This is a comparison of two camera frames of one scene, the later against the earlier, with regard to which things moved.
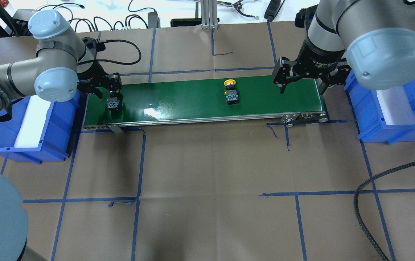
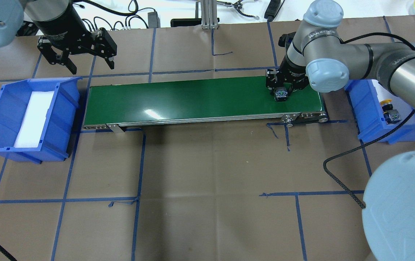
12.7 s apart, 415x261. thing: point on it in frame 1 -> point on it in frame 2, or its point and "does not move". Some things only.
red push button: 114,103 -> 281,93
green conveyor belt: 216,101 does not move
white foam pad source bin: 33,123 does not move
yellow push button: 231,95 -> 391,115
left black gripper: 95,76 -> 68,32
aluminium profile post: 209,15 does not move
